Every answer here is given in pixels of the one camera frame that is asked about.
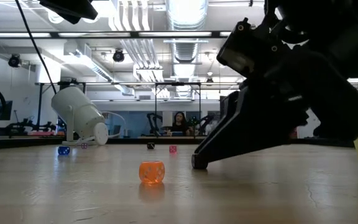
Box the small orange translucent die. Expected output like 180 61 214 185
139 160 166 185

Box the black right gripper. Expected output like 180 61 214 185
191 46 358 170

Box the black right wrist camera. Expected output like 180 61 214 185
216 17 281 79

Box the thin black cable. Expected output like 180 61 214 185
14 0 58 95

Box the black background robot equipment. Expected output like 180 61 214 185
4 116 58 138

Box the person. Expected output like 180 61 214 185
166 111 191 136

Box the white spotlight lamp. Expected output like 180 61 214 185
50 86 109 147

